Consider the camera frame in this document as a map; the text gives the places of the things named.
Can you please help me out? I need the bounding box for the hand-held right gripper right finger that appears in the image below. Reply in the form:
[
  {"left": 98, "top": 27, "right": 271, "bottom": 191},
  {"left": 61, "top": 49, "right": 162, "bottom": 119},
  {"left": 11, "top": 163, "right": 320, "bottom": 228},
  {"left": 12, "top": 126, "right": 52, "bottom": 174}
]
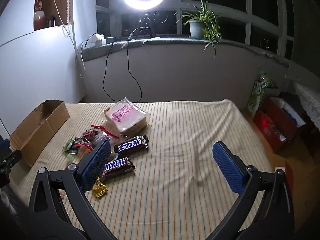
[{"left": 207, "top": 142, "right": 294, "bottom": 240}]

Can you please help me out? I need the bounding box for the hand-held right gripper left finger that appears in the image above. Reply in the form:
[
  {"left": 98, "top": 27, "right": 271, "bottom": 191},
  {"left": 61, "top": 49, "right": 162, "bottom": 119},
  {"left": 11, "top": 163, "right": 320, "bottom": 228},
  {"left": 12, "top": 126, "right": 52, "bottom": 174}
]
[{"left": 28, "top": 140, "right": 118, "bottom": 240}]

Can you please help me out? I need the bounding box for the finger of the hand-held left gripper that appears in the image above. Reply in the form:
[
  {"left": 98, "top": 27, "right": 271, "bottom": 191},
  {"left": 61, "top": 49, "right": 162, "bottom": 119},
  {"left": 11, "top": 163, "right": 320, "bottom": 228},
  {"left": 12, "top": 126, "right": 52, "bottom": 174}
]
[
  {"left": 0, "top": 150, "right": 23, "bottom": 181},
  {"left": 0, "top": 139, "right": 11, "bottom": 153}
]

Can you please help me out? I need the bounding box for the brown chocolate bar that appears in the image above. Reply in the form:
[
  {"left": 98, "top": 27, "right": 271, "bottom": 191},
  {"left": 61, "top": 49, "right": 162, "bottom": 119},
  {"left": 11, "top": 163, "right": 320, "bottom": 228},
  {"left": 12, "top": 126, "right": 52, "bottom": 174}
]
[
  {"left": 114, "top": 135, "right": 150, "bottom": 157},
  {"left": 99, "top": 157, "right": 136, "bottom": 180}
]

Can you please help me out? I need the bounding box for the gold candy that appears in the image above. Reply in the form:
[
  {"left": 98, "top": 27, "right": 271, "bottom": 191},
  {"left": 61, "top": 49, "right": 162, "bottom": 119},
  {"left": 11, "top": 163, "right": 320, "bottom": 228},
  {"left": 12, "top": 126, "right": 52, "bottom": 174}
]
[{"left": 92, "top": 176, "right": 109, "bottom": 198}]

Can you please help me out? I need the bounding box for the clear zip bag red seal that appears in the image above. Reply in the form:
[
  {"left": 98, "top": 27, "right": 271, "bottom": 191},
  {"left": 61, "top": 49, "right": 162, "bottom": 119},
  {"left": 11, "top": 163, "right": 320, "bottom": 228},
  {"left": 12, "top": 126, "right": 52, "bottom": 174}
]
[{"left": 85, "top": 124, "right": 121, "bottom": 155}]

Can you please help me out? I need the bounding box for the red and black candy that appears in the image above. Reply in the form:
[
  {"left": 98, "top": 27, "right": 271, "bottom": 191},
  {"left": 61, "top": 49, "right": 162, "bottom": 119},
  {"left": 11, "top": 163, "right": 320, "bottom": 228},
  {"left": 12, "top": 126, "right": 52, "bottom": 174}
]
[{"left": 82, "top": 129, "right": 97, "bottom": 140}]

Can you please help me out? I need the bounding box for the brown cardboard box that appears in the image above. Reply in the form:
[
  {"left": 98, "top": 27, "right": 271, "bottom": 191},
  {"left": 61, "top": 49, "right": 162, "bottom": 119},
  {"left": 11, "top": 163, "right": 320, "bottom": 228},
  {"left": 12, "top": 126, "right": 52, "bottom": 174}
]
[{"left": 9, "top": 100, "right": 70, "bottom": 167}]

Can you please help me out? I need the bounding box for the sliced bread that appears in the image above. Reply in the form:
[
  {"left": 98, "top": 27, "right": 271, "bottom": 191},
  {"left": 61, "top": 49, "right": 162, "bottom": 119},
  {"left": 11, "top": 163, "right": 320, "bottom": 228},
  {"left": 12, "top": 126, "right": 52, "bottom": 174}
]
[{"left": 104, "top": 97, "right": 148, "bottom": 135}]

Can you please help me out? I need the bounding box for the red storage box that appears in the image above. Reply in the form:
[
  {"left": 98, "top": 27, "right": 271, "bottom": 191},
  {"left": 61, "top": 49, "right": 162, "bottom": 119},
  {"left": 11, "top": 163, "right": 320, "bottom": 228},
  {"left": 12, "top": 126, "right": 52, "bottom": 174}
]
[{"left": 252, "top": 96, "right": 307, "bottom": 153}]

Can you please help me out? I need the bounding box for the green plastic bag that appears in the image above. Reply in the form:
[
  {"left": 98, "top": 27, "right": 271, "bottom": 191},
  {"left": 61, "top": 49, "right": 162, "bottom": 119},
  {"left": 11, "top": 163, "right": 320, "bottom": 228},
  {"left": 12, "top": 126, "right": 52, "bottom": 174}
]
[{"left": 247, "top": 70, "right": 278, "bottom": 110}]

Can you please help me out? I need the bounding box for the white lace cloth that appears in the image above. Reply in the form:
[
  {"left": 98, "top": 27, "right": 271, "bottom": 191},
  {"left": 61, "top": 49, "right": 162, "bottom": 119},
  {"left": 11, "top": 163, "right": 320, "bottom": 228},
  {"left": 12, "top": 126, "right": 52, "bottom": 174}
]
[{"left": 292, "top": 82, "right": 320, "bottom": 133}]

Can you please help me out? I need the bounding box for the red vase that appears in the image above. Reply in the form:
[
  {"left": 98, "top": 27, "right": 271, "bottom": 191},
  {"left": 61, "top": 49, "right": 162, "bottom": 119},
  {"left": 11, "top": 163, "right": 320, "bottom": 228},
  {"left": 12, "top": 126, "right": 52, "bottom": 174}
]
[{"left": 34, "top": 0, "right": 47, "bottom": 30}]

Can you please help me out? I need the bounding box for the grey window sill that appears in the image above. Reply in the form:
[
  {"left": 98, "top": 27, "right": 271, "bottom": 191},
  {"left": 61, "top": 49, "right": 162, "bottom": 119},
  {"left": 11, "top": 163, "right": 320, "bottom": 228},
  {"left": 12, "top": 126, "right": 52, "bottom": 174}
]
[{"left": 81, "top": 36, "right": 298, "bottom": 68}]

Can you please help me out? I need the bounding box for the potted spider plant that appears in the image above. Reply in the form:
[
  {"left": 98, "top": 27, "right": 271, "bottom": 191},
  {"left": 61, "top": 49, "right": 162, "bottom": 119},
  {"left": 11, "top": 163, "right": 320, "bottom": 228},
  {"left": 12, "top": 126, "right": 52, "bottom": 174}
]
[{"left": 175, "top": 0, "right": 223, "bottom": 57}]

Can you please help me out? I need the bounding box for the black tripod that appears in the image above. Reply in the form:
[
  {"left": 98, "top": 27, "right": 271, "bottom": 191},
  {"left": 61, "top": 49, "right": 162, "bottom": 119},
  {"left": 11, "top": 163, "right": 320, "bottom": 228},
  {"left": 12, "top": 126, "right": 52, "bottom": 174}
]
[{"left": 139, "top": 11, "right": 157, "bottom": 38}]

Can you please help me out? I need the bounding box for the black cable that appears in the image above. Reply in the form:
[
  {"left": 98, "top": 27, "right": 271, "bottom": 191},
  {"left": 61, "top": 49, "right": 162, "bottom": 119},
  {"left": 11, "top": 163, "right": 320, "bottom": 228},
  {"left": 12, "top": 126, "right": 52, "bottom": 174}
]
[
  {"left": 126, "top": 27, "right": 150, "bottom": 101},
  {"left": 103, "top": 42, "right": 119, "bottom": 103}
]

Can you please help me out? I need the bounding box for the white cable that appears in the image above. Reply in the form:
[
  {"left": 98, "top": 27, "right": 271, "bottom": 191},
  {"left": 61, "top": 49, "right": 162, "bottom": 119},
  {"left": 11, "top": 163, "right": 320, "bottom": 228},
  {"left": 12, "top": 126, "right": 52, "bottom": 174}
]
[{"left": 49, "top": 0, "right": 87, "bottom": 78}]

